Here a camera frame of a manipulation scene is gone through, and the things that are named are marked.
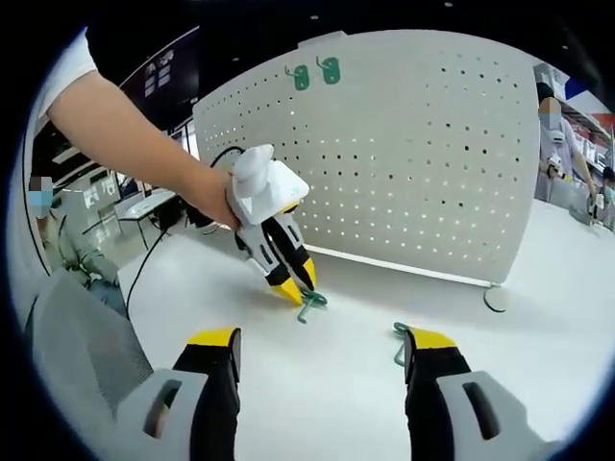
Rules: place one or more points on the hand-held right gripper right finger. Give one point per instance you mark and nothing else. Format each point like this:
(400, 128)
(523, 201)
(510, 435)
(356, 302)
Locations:
(432, 384)

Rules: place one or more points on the white far desk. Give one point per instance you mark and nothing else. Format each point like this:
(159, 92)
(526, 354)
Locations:
(144, 206)

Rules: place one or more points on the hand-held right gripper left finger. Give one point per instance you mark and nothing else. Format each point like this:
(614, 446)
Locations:
(211, 384)

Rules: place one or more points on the white pegboard mounting plate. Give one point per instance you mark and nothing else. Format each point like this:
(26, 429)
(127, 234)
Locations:
(384, 168)

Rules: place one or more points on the grey mesh chair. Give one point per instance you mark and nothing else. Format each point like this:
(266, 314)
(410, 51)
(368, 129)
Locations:
(81, 346)

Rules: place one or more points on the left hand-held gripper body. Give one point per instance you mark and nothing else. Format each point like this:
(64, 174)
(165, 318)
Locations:
(269, 187)

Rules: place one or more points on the person's white shirt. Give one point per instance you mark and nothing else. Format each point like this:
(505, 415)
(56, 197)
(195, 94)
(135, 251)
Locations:
(67, 67)

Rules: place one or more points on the person's left hand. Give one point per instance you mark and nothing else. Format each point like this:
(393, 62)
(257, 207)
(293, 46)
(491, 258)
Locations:
(218, 204)

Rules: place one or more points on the large dark wall screen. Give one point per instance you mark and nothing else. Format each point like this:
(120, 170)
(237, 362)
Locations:
(163, 77)

